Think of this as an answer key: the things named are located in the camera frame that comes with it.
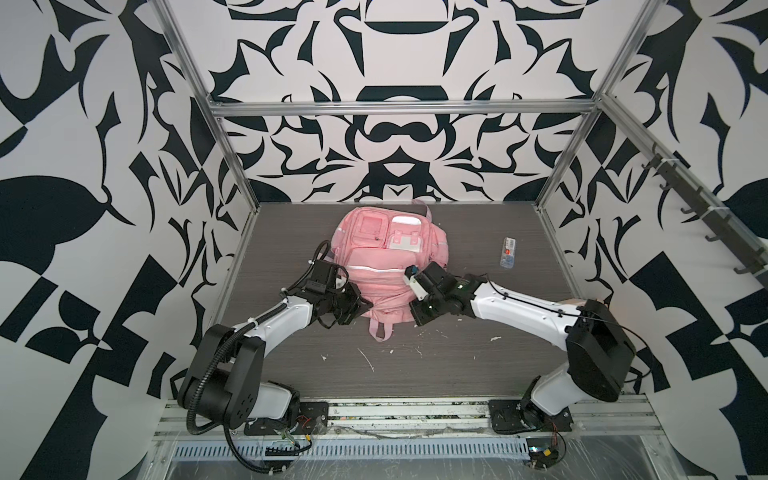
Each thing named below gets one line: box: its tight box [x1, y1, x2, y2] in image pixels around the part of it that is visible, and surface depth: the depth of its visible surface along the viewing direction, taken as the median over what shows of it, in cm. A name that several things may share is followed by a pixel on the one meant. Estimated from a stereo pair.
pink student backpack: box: [331, 201, 449, 343], surface depth 101 cm
